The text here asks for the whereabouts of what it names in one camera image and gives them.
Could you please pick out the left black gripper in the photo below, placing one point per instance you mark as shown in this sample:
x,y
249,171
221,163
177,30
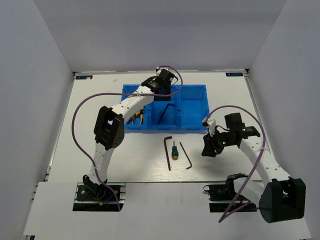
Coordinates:
x,y
164,98

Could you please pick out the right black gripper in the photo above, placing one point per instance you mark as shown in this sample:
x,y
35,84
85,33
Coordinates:
x,y
210,145

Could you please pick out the dark hex key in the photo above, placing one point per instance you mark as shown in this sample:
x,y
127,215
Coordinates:
x,y
164,111

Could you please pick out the thin hex key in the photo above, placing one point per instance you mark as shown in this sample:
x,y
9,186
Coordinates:
x,y
187,157

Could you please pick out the yellow-handled needle-nose pliers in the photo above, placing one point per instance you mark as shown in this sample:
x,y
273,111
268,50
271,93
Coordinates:
x,y
140,114

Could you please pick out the green orange-tipped screwdriver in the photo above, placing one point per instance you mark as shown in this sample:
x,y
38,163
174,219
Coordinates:
x,y
174,152

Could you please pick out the orange-handled small pliers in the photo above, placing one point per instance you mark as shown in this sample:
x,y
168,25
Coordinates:
x,y
133,118

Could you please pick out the large hex key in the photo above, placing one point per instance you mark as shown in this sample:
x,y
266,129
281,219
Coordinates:
x,y
166,151

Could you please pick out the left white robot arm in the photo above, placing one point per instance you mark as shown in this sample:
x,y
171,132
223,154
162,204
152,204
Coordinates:
x,y
109,128

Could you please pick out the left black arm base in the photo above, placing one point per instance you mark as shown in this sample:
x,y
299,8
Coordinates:
x,y
86,201

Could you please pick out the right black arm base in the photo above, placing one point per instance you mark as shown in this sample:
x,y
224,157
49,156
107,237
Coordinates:
x,y
219,199

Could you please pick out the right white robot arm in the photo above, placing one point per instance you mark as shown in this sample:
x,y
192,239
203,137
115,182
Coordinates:
x,y
281,197

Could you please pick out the blue three-compartment plastic bin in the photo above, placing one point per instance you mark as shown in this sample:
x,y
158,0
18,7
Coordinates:
x,y
191,107

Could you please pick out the right corner logo sticker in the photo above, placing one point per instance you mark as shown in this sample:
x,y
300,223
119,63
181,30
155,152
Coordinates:
x,y
234,74

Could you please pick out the corner logo sticker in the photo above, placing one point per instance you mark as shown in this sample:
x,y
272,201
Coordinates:
x,y
234,74
84,77

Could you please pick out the left corner logo sticker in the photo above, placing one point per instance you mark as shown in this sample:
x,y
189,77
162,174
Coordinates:
x,y
84,77

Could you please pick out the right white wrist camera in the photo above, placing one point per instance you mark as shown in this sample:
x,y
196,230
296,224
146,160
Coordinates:
x,y
210,124

